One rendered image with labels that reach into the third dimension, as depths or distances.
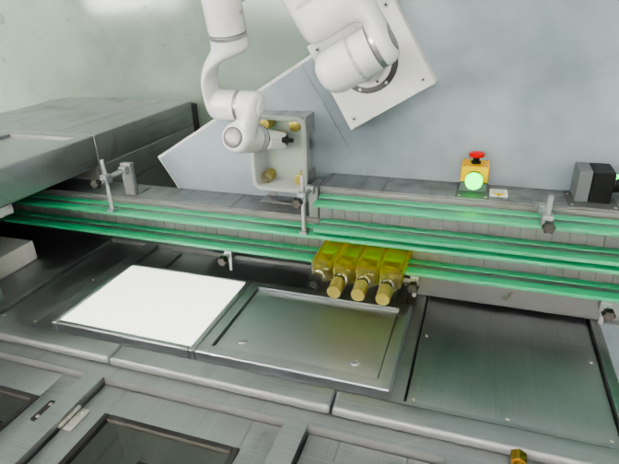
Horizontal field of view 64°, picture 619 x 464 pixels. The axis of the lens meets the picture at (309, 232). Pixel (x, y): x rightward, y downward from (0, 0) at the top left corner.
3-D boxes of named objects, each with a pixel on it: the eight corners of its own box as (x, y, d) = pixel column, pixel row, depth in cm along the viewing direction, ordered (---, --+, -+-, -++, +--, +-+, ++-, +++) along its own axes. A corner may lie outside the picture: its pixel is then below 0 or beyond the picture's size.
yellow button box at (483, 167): (460, 181, 139) (459, 191, 132) (462, 156, 136) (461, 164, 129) (486, 183, 137) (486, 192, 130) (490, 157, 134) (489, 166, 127)
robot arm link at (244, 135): (220, 87, 117) (257, 88, 114) (239, 92, 127) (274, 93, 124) (217, 152, 120) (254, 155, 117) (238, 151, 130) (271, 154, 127)
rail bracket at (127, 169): (139, 191, 172) (94, 216, 153) (130, 145, 165) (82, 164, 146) (151, 193, 171) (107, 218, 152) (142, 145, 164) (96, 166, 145)
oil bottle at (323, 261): (331, 247, 146) (308, 283, 127) (332, 229, 143) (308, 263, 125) (350, 249, 144) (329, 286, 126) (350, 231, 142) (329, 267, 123)
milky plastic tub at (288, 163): (263, 179, 158) (252, 189, 151) (259, 109, 149) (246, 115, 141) (316, 184, 153) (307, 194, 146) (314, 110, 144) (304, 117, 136)
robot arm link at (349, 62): (323, 57, 116) (302, 58, 101) (374, 26, 110) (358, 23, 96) (343, 95, 117) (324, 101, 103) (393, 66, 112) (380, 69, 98)
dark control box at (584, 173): (568, 190, 131) (573, 201, 123) (575, 160, 127) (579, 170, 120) (604, 192, 128) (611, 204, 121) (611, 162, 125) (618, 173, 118)
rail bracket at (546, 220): (533, 211, 123) (538, 233, 112) (539, 182, 120) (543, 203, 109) (552, 213, 122) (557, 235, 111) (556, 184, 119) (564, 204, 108)
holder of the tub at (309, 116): (266, 195, 161) (256, 203, 154) (260, 109, 149) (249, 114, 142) (316, 200, 156) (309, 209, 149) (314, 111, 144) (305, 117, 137)
